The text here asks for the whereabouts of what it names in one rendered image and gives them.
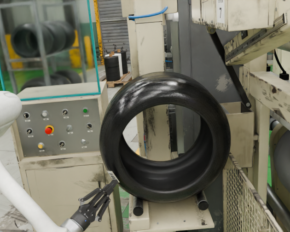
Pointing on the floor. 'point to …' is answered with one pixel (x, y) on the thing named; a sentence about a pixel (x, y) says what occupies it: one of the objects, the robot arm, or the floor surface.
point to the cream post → (146, 37)
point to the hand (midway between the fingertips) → (110, 186)
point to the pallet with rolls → (116, 69)
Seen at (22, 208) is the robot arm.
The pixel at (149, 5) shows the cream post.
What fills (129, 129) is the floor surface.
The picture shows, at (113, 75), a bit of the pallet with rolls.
